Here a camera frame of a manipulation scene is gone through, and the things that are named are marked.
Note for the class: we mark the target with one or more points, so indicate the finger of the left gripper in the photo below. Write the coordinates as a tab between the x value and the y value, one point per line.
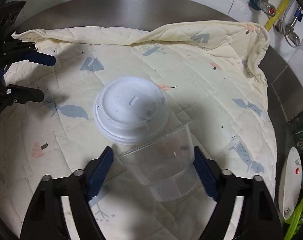
22	94
40	58

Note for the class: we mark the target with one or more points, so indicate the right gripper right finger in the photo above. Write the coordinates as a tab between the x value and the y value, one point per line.
258	219

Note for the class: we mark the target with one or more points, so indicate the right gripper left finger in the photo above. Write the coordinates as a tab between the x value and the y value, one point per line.
45	219

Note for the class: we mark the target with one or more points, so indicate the clear plastic cup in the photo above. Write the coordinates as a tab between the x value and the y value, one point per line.
164	165

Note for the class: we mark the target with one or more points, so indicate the white plastic lid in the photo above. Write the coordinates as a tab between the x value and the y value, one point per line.
131	110

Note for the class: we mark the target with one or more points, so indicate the green dish rack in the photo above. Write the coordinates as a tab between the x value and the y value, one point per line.
295	230

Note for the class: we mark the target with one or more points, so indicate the white bowl with cherry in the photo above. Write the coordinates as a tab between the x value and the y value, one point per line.
290	184

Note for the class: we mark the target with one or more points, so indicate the cream quilted cloth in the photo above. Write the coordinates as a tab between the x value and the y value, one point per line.
210	74

